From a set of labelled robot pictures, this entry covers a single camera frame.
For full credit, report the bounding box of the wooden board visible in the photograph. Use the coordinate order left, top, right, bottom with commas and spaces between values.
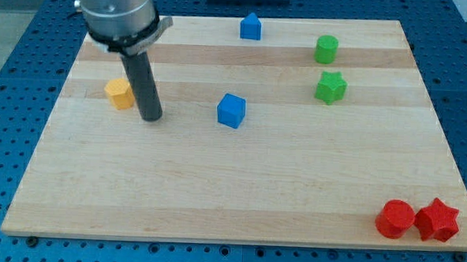
1, 17, 467, 252

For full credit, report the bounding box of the blue house-shaped block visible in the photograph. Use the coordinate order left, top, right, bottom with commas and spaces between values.
239, 13, 263, 40

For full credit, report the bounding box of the red cylinder block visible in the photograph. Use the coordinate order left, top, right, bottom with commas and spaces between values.
375, 199, 416, 239

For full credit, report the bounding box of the green cylinder block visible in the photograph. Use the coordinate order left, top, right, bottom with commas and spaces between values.
313, 35, 339, 64

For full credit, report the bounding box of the yellow hexagon block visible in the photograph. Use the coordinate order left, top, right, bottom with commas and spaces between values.
104, 78, 136, 110

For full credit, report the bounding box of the red star block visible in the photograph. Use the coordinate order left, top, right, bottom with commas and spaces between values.
414, 197, 459, 242

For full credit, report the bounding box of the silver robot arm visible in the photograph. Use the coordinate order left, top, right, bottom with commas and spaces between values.
75, 0, 174, 57

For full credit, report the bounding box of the green star block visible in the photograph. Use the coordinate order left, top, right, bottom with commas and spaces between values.
314, 71, 348, 105

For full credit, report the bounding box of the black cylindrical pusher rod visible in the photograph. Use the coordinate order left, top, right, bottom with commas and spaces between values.
121, 52, 163, 122

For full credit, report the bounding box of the blue cube block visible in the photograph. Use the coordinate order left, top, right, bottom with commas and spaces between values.
217, 94, 247, 129

